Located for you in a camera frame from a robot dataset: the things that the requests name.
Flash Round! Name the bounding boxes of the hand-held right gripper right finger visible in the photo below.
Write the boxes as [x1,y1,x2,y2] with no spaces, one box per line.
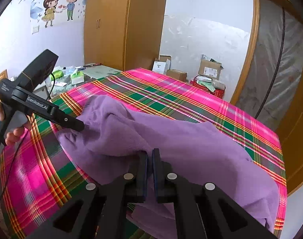
[152,148,279,239]

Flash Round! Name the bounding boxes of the wooden door frame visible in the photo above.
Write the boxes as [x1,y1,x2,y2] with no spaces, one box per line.
[230,0,303,105]

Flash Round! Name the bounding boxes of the clear plastic door curtain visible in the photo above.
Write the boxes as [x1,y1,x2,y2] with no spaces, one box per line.
[235,0,303,131]

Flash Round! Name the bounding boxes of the black curtain zipper strip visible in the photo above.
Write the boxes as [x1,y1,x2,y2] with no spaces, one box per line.
[255,7,286,120]

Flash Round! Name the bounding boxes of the purple fleece cloth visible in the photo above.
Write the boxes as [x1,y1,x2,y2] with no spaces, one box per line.
[55,95,279,239]

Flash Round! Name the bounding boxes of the person's left hand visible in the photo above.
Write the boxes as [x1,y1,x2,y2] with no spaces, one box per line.
[0,99,30,147]

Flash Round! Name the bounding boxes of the grey plastic parcel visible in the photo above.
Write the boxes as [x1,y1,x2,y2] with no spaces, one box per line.
[211,79,227,90]

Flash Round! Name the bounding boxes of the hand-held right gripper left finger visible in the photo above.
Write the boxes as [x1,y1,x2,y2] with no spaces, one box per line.
[24,152,149,239]

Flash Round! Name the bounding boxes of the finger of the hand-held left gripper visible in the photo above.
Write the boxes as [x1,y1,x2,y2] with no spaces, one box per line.
[50,106,85,132]

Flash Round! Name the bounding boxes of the wooden wardrobe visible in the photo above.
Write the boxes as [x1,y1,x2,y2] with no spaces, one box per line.
[84,0,169,71]

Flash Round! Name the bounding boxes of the red gift bag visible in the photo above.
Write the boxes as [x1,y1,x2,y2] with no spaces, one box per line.
[190,76,227,100]

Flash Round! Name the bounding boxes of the folding table with printed top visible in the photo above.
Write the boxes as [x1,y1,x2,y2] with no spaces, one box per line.
[33,65,122,100]

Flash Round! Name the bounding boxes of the black cable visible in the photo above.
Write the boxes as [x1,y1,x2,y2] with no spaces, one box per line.
[0,72,55,205]

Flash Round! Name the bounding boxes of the small brown cardboard box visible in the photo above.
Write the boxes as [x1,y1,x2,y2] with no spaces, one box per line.
[166,69,187,82]

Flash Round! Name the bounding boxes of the pink green plaid bed sheet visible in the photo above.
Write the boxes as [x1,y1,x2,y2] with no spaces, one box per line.
[0,68,287,239]

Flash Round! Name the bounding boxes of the white cardboard box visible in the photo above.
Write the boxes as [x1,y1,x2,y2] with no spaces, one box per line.
[153,55,171,74]

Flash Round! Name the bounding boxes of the labelled brown cardboard box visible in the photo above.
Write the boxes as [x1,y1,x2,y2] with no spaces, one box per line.
[198,58,223,79]

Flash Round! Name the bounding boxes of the cartoon wall sticker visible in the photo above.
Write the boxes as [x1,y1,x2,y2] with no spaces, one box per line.
[17,0,89,28]

